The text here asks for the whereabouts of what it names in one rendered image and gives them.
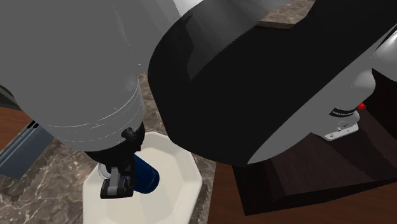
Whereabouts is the blue cylindrical can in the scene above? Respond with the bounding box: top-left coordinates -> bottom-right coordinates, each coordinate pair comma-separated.
132,154 -> 161,195

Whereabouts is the white octagonal plate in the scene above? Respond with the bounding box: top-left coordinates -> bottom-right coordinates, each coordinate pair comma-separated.
81,131 -> 204,224

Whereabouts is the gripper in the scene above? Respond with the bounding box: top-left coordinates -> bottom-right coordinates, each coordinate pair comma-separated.
84,121 -> 146,200

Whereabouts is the blue grey cabinet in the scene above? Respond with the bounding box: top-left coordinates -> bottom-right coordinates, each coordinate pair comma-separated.
0,121 -> 55,180

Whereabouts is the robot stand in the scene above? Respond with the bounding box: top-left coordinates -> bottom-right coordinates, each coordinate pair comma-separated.
232,104 -> 397,216

